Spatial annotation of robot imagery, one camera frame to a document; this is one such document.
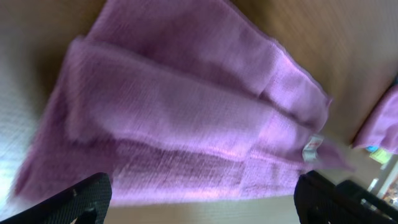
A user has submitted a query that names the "purple microfiber cloth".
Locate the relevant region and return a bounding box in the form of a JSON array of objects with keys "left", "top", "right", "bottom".
[{"left": 13, "top": 1, "right": 347, "bottom": 205}]

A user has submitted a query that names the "purple cloth in pile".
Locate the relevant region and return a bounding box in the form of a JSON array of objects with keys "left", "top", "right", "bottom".
[{"left": 353, "top": 85, "right": 397, "bottom": 154}]

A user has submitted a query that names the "blue cloth in pile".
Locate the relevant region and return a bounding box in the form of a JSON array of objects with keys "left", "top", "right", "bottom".
[{"left": 366, "top": 146, "right": 379, "bottom": 153}]

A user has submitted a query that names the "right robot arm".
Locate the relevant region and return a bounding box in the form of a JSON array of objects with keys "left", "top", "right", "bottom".
[{"left": 336, "top": 180, "right": 397, "bottom": 220}]

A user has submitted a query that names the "green cloth in pile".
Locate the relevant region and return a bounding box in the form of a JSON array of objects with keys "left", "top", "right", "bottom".
[{"left": 369, "top": 148, "right": 392, "bottom": 164}]

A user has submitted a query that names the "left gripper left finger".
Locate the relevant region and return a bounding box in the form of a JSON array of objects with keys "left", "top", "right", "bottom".
[{"left": 1, "top": 172, "right": 112, "bottom": 224}]

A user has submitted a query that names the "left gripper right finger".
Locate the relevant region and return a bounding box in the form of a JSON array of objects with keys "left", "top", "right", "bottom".
[{"left": 294, "top": 170, "right": 397, "bottom": 224}]

